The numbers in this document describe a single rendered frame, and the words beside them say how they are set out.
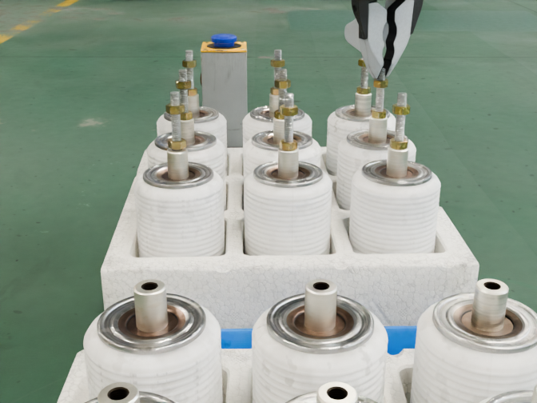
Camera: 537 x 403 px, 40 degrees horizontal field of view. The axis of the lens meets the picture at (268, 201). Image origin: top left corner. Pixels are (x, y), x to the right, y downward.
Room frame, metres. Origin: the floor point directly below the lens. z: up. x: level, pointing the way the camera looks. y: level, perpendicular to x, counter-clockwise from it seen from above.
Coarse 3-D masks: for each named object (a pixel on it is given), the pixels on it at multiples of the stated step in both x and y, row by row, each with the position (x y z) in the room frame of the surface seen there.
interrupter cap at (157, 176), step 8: (152, 168) 0.75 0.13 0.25; (160, 168) 0.75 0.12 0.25; (192, 168) 0.76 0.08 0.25; (200, 168) 0.75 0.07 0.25; (208, 168) 0.75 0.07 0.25; (144, 176) 0.73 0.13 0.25; (152, 176) 0.73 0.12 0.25; (160, 176) 0.73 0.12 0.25; (192, 176) 0.74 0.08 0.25; (200, 176) 0.73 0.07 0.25; (208, 176) 0.73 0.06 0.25; (152, 184) 0.71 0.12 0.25; (160, 184) 0.70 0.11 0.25; (168, 184) 0.70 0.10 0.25; (176, 184) 0.71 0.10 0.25; (184, 184) 0.70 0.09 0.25; (192, 184) 0.71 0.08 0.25; (200, 184) 0.71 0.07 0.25
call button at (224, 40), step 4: (212, 36) 1.14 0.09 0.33; (216, 36) 1.14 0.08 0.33; (220, 36) 1.14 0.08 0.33; (224, 36) 1.14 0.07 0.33; (228, 36) 1.14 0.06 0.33; (232, 36) 1.14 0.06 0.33; (236, 36) 1.15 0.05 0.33; (212, 40) 1.14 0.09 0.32; (216, 40) 1.13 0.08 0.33; (220, 40) 1.13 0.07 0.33; (224, 40) 1.13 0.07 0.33; (228, 40) 1.13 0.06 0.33; (232, 40) 1.13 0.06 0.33; (236, 40) 1.14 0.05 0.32; (216, 44) 1.14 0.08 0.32; (220, 44) 1.13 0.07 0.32; (224, 44) 1.13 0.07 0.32; (228, 44) 1.13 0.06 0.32; (232, 44) 1.14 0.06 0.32
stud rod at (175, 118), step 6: (174, 96) 0.73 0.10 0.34; (174, 102) 0.73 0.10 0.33; (174, 114) 0.73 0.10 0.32; (180, 114) 0.74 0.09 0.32; (174, 120) 0.73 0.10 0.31; (180, 120) 0.74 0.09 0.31; (174, 126) 0.73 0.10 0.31; (180, 126) 0.74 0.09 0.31; (174, 132) 0.73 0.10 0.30; (180, 132) 0.74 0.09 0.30; (174, 138) 0.73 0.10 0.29; (180, 138) 0.74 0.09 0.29; (174, 150) 0.73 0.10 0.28; (180, 150) 0.74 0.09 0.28
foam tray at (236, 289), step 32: (320, 160) 0.99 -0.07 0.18; (128, 224) 0.77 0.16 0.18; (224, 224) 0.79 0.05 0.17; (448, 224) 0.77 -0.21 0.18; (128, 256) 0.69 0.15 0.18; (224, 256) 0.69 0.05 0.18; (256, 256) 0.69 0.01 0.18; (288, 256) 0.69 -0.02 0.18; (320, 256) 0.69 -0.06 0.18; (352, 256) 0.69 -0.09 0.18; (384, 256) 0.69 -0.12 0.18; (416, 256) 0.69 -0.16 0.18; (448, 256) 0.69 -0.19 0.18; (128, 288) 0.66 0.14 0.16; (192, 288) 0.66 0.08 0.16; (224, 288) 0.66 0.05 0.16; (256, 288) 0.66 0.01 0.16; (288, 288) 0.67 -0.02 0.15; (352, 288) 0.67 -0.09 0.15; (384, 288) 0.67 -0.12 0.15; (416, 288) 0.67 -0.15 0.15; (448, 288) 0.67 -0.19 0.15; (224, 320) 0.66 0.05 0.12; (256, 320) 0.66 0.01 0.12; (384, 320) 0.67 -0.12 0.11; (416, 320) 0.67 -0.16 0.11
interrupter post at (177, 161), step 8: (168, 152) 0.73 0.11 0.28; (176, 152) 0.73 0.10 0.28; (184, 152) 0.73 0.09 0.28; (168, 160) 0.73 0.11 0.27; (176, 160) 0.73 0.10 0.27; (184, 160) 0.73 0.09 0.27; (168, 168) 0.73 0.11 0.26; (176, 168) 0.73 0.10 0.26; (184, 168) 0.73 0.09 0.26; (168, 176) 0.74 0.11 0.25; (176, 176) 0.73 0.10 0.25; (184, 176) 0.73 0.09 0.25
